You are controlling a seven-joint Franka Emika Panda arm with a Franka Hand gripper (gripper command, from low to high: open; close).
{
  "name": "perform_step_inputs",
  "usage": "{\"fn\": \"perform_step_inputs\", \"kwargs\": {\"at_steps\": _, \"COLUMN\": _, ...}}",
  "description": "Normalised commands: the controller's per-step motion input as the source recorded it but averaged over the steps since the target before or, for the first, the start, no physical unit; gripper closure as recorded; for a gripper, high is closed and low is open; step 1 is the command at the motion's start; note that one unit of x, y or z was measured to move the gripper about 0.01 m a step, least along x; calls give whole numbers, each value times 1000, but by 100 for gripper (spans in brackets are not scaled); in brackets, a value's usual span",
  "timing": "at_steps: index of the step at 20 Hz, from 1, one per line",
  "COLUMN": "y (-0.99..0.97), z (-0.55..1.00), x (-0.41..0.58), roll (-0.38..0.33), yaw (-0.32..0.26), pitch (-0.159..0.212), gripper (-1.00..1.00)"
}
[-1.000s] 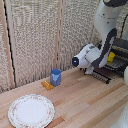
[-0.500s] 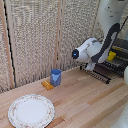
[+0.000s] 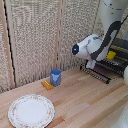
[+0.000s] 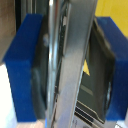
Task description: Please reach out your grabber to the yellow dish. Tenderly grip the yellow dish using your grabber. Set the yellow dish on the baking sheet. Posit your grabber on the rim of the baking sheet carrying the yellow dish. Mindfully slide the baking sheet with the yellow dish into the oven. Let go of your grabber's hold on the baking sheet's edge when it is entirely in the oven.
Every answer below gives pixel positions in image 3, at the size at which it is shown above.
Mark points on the white floral rimmed plate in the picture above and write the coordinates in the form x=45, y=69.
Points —
x=31, y=112

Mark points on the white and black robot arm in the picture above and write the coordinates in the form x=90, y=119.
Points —
x=91, y=46

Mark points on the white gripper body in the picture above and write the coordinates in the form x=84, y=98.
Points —
x=90, y=64

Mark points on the black dish rack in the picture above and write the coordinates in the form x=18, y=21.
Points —
x=103, y=71

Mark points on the blue cup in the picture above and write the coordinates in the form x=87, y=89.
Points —
x=55, y=77

